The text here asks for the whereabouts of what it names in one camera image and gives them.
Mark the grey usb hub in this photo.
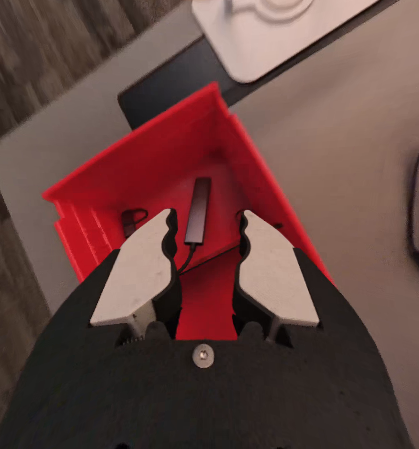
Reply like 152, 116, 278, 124
184, 177, 213, 245

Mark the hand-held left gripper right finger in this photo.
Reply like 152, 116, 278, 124
232, 210, 320, 342

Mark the white document stand frame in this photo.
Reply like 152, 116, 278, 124
191, 0, 382, 84

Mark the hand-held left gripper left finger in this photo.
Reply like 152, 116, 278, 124
90, 209, 183, 337

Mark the red plastic bin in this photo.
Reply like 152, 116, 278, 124
42, 81, 336, 341

